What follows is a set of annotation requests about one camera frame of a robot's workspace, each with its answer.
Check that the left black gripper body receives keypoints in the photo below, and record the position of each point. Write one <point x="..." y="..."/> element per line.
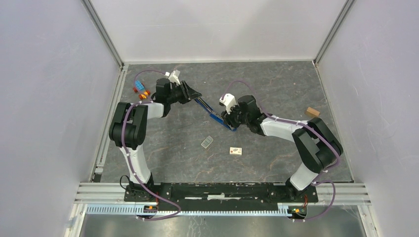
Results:
<point x="178" y="94"/>

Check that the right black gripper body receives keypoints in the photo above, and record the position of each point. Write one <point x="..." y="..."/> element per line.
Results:
<point x="236" y="117"/>

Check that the blue stapler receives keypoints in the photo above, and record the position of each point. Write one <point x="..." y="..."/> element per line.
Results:
<point x="213" y="114"/>

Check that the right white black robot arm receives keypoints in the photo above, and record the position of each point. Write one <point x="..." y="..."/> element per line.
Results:
<point x="317" y="146"/>

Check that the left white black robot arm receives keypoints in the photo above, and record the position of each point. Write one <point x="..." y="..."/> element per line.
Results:
<point x="129" y="125"/>

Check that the colourful toy brick car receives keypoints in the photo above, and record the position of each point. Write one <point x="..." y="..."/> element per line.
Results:
<point x="140" y="89"/>

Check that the small wooden block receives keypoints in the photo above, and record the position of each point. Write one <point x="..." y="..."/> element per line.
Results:
<point x="313" y="113"/>

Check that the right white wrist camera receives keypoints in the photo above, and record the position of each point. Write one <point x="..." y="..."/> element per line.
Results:
<point x="228" y="101"/>

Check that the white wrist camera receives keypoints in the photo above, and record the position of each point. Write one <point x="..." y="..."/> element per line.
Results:
<point x="228" y="101"/>
<point x="173" y="77"/>

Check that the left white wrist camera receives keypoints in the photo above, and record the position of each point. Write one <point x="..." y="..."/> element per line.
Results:
<point x="173" y="77"/>

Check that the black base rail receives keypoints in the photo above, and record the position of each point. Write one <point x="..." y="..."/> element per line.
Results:
<point x="217" y="196"/>

